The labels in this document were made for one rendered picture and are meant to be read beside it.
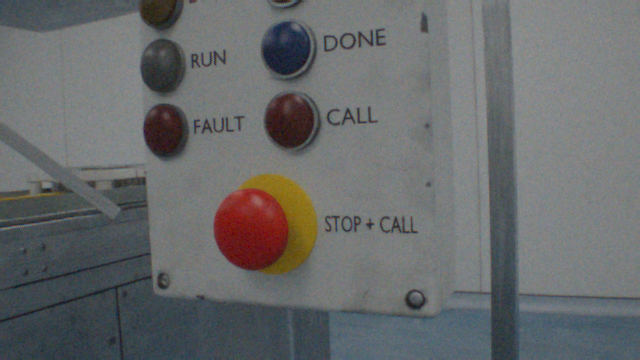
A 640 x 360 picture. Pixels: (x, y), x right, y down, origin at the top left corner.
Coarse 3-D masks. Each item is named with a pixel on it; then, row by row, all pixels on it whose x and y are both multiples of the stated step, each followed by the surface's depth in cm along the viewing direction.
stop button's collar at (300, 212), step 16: (256, 176) 31; (272, 176) 30; (272, 192) 30; (288, 192) 30; (304, 192) 30; (288, 208) 30; (304, 208) 30; (288, 224) 30; (304, 224) 30; (336, 224) 29; (368, 224) 29; (304, 240) 30; (288, 256) 30; (304, 256) 30; (272, 272) 31
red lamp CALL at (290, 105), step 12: (288, 96) 29; (300, 96) 29; (276, 108) 29; (288, 108) 29; (300, 108) 29; (276, 120) 30; (288, 120) 29; (300, 120) 29; (312, 120) 29; (276, 132) 30; (288, 132) 29; (300, 132) 29; (288, 144) 30; (300, 144) 29
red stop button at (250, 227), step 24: (240, 192) 29; (264, 192) 29; (216, 216) 29; (240, 216) 28; (264, 216) 28; (216, 240) 29; (240, 240) 28; (264, 240) 28; (288, 240) 28; (240, 264) 29; (264, 264) 28
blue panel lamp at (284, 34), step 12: (276, 24) 29; (288, 24) 29; (276, 36) 29; (288, 36) 29; (300, 36) 29; (264, 48) 30; (276, 48) 29; (288, 48) 29; (300, 48) 29; (276, 60) 29; (288, 60) 29; (300, 60) 29; (276, 72) 30; (288, 72) 29
